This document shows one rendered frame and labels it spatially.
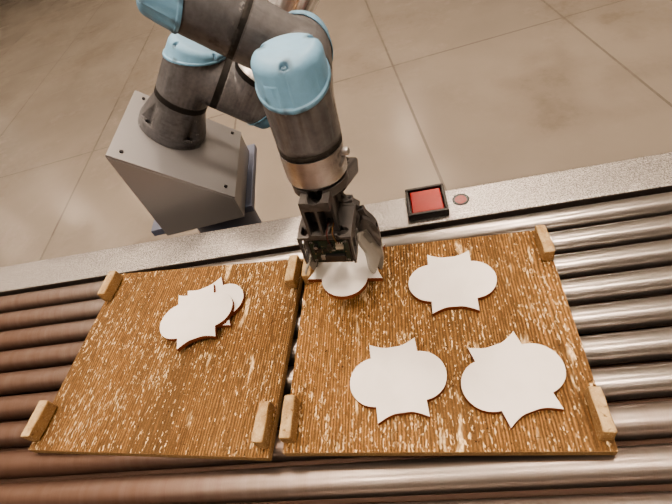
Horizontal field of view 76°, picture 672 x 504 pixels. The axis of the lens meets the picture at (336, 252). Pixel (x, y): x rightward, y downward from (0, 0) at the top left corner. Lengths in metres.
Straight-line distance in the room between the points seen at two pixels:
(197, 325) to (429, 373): 0.40
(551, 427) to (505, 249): 0.29
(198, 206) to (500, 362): 0.72
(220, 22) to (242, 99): 0.48
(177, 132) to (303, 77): 0.66
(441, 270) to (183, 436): 0.47
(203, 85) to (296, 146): 0.55
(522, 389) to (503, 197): 0.39
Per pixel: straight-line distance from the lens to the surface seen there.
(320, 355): 0.68
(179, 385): 0.77
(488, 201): 0.87
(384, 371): 0.64
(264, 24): 0.53
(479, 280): 0.71
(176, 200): 1.04
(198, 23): 0.53
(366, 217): 0.60
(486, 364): 0.64
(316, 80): 0.44
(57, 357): 1.00
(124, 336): 0.89
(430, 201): 0.86
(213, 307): 0.79
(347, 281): 0.66
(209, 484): 0.70
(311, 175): 0.49
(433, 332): 0.67
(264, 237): 0.91
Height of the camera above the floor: 1.52
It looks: 47 degrees down
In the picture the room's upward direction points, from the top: 20 degrees counter-clockwise
